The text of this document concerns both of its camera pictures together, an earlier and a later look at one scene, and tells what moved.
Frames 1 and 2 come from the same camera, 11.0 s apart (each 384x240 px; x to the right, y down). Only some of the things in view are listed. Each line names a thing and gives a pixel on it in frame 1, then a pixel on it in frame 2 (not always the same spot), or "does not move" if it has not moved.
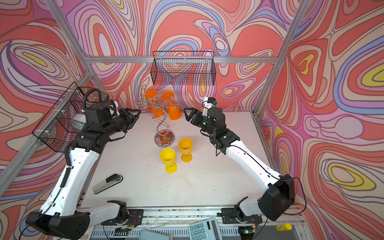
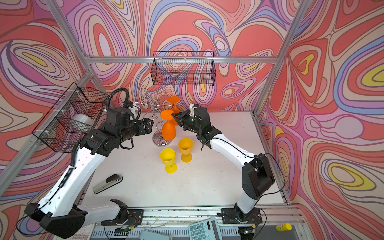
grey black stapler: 107,183 does not move
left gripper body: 120,122 to 138,129
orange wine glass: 157,112 to 168,130
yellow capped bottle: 284,227 does not move
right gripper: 194,113 to 180,119
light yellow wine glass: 167,156 does not move
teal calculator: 207,229 does not move
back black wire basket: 186,68 does not move
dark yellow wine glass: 185,146 does not move
